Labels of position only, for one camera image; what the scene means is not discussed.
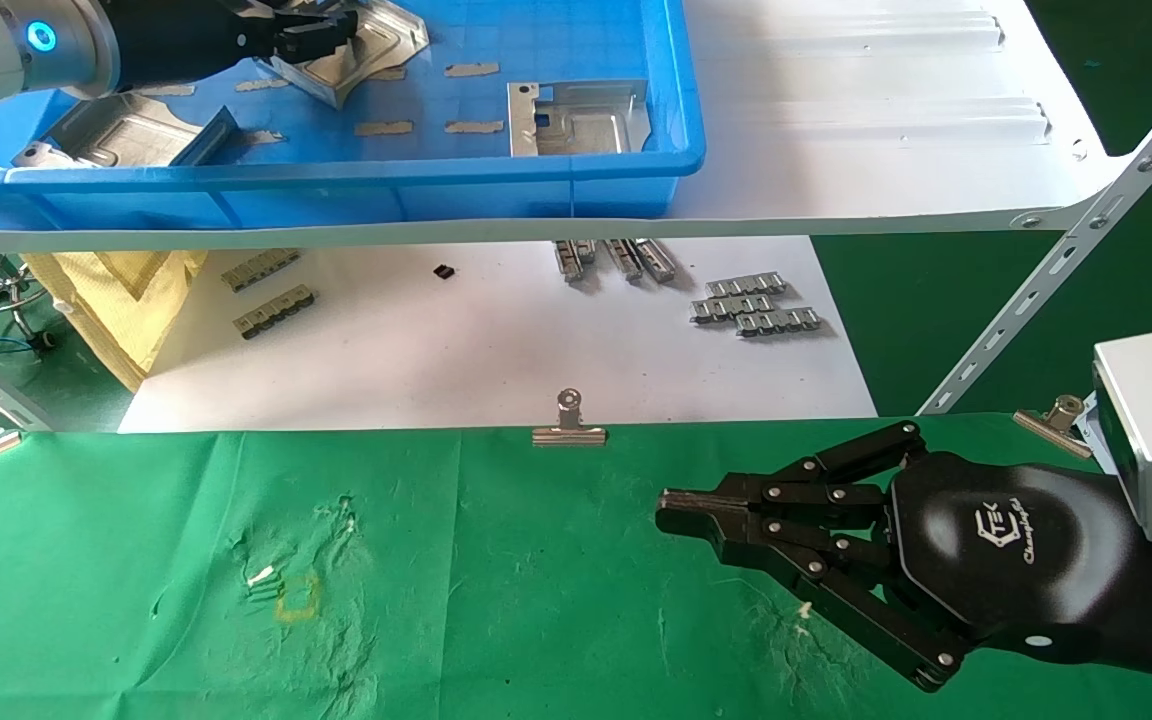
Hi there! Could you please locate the white paper sheet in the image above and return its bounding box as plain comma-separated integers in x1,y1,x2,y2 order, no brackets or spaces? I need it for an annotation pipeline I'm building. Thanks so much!
118,237,879,434

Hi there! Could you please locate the sheet metal part with flange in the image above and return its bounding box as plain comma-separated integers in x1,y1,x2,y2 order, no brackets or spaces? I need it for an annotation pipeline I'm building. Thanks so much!
13,90,240,169

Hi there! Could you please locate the flat square sheet metal part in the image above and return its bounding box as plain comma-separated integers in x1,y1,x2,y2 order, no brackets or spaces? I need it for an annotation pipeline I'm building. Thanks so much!
508,79,654,159

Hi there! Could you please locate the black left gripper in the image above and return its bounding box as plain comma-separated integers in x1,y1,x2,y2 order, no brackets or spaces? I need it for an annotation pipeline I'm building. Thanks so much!
101,0,360,93

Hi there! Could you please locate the white metal shelf board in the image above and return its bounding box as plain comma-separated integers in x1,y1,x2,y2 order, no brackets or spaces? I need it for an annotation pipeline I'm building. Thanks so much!
0,0,1137,256

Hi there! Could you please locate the yellow cloth bag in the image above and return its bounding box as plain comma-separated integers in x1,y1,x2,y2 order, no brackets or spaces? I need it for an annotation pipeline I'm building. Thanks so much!
21,250,212,393

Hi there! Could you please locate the grey toothed connector strip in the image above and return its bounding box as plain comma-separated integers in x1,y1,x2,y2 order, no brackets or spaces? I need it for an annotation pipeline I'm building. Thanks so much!
234,284,318,340
222,248,303,293

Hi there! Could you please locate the small silver metal rail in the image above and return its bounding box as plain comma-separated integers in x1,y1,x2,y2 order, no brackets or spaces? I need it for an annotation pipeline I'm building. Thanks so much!
604,240,645,283
554,240,599,284
634,238,679,284

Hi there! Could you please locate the blue plastic tray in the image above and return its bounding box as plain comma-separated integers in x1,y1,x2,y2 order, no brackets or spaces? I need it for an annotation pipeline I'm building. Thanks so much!
0,0,708,233

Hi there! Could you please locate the silver toothed metal strip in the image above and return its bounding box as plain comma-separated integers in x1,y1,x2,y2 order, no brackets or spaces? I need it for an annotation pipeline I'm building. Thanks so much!
690,293,775,326
705,271,789,299
734,306,824,339

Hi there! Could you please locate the stamped sheet metal bracket part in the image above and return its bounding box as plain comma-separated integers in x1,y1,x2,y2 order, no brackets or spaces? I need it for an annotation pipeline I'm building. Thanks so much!
269,0,431,110

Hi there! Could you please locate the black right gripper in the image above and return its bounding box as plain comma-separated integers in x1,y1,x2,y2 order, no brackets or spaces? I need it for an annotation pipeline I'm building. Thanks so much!
656,420,1152,692

